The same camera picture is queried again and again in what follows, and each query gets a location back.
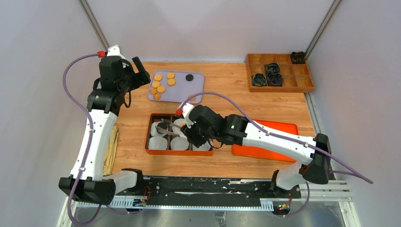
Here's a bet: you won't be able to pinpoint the round yellow biscuit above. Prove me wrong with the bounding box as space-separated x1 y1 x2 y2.
154 74 163 81
157 86 166 93
166 72 175 79
167 79 176 86
152 81 161 88

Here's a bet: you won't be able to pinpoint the lavender cookie tray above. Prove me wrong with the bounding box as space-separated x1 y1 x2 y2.
147 70 205 103

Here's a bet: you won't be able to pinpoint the black sandwich cookie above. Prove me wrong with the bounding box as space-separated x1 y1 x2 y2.
185 74 194 81
158 122 169 131
155 124 167 134

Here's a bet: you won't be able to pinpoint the metal tongs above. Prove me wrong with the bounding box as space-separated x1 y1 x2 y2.
155 119 185 137

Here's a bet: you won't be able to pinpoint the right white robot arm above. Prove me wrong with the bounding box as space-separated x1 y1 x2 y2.
176 104 331 198

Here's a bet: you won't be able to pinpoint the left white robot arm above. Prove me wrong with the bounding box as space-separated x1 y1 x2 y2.
59 45 150 205

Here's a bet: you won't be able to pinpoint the white paper cup front-right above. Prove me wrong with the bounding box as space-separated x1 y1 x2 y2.
192 143 211 151

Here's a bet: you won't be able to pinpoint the flower butter cookie lower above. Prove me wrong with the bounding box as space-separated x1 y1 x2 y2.
153 94 161 100

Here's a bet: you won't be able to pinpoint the swirl butter cookie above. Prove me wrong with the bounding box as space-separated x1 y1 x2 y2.
188 95 196 102

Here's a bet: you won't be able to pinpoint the white paper cup back-middle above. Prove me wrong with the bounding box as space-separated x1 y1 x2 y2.
172 118 186 135

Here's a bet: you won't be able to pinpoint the white paper cup front-middle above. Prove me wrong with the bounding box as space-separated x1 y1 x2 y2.
170 137 189 151

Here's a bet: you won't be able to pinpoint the orange compartment box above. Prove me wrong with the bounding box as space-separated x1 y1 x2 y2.
145 113 214 156

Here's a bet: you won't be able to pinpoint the white paper cup front-left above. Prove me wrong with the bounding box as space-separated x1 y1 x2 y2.
148 137 168 150

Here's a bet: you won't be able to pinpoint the white paper cup back-left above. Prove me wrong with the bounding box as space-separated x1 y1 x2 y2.
150 121 166 137

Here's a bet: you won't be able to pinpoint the rolled dark fabric left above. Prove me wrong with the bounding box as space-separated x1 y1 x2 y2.
252 73 267 87

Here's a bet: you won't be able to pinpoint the rolled dark fabric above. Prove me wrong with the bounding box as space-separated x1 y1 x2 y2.
267 73 284 87
264 63 280 75
252 73 267 87

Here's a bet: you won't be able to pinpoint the rolled dark fabric right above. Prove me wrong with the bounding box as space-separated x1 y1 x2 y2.
267 73 284 87

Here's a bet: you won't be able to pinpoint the orange box lid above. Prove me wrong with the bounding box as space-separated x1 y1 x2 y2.
231 120 298 163

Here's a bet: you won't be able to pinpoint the yellow cloth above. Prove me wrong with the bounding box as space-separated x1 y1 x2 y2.
103 126 119 176

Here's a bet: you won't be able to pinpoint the rolled dark fabric top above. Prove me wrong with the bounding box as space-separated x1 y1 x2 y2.
264 63 280 75

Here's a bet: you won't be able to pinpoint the wooden compartment organizer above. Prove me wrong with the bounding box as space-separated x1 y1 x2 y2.
245 53 315 93

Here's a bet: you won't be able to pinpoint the black object in corner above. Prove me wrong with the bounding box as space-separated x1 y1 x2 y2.
290 52 306 64

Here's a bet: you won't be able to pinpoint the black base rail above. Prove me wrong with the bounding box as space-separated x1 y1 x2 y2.
118 176 301 209

